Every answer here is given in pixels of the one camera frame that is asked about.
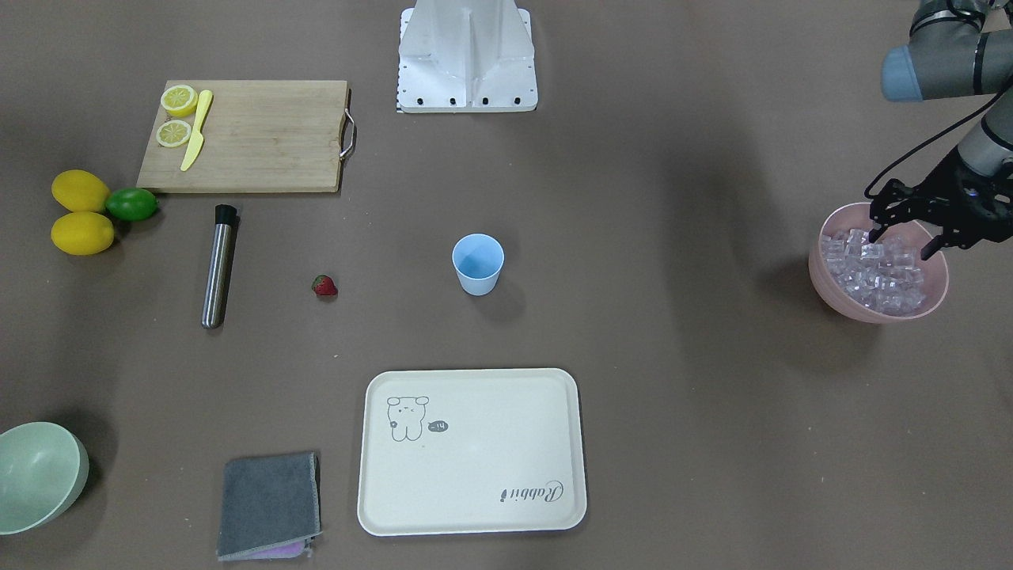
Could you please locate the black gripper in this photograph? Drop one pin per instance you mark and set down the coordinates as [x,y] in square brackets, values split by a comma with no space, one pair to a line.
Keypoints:
[943,192]

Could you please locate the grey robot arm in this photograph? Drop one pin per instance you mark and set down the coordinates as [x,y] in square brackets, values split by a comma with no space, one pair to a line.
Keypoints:
[950,54]

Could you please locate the pile of clear ice cubes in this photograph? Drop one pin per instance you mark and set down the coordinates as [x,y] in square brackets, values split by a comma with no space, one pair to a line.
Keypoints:
[883,276]

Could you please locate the light blue cup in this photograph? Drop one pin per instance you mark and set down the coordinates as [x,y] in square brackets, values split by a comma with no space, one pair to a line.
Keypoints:
[478,260]

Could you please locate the pink bowl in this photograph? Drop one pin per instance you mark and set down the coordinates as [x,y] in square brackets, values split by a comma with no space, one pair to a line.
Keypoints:
[937,279]

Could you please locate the cream rabbit tray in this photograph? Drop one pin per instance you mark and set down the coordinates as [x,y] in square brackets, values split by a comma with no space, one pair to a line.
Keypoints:
[471,452]

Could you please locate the red strawberry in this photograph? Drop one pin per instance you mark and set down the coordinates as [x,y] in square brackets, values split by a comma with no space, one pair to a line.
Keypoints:
[324,286]

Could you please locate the steel muddler black tip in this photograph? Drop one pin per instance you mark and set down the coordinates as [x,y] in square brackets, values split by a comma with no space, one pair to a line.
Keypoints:
[218,272]

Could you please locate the grey folded cloth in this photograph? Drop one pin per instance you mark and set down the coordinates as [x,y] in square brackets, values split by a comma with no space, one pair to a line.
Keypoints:
[270,508]

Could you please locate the wooden cutting board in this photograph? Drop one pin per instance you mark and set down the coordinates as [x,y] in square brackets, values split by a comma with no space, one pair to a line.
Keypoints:
[261,136]

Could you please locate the yellow plastic knife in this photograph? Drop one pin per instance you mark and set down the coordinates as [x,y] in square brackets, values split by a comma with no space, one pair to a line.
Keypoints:
[197,139]

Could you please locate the upper lemon half slice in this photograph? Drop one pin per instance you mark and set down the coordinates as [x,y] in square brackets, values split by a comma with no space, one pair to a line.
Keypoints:
[180,101]

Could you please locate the lemon half slice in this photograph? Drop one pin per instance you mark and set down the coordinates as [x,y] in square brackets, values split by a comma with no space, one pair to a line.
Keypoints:
[180,101]
[173,133]

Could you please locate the lower lemon half slice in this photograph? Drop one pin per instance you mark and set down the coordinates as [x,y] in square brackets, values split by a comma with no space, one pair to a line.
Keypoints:
[173,133]

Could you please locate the green lime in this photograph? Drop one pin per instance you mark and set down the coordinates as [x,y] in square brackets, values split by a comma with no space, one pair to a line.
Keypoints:
[132,204]

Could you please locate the lower whole yellow lemon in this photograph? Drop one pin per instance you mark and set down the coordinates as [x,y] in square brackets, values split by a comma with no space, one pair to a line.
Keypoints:
[82,233]

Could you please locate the whole yellow lemon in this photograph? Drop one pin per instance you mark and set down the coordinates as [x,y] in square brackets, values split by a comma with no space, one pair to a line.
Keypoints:
[78,190]
[82,233]

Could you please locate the upper whole yellow lemon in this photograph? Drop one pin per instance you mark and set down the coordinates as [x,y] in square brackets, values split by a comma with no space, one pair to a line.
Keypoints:
[78,190]

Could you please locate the green bowl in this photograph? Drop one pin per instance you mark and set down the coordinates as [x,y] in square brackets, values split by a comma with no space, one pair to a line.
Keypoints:
[44,469]

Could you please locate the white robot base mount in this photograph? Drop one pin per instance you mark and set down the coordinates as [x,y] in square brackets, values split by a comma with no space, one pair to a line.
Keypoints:
[466,57]

